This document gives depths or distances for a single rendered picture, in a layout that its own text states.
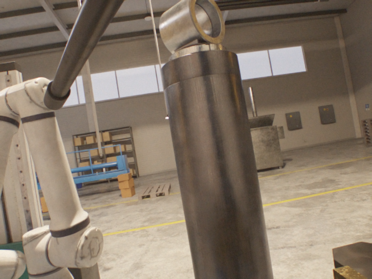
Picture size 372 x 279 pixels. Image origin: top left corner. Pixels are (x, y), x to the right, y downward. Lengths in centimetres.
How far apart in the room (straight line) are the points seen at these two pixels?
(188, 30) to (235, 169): 36
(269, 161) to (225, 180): 782
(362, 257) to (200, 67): 51
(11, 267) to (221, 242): 62
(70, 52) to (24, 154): 123
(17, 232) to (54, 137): 64
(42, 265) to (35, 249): 7
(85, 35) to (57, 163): 89
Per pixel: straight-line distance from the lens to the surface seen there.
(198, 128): 62
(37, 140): 106
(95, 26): 18
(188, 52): 68
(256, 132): 833
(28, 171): 143
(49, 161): 106
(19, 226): 154
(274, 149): 848
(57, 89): 31
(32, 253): 127
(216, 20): 81
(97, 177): 901
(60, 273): 131
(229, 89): 65
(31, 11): 1229
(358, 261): 59
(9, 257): 96
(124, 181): 773
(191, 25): 70
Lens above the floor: 126
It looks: 1 degrees up
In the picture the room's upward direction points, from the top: 9 degrees counter-clockwise
